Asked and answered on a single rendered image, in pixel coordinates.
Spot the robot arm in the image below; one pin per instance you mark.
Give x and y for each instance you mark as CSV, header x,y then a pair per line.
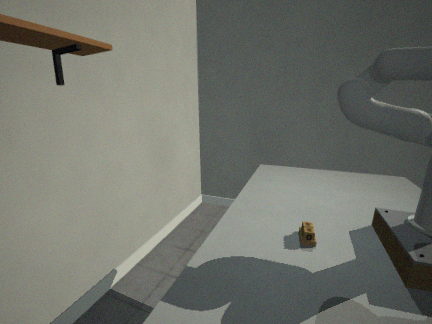
x,y
358,106

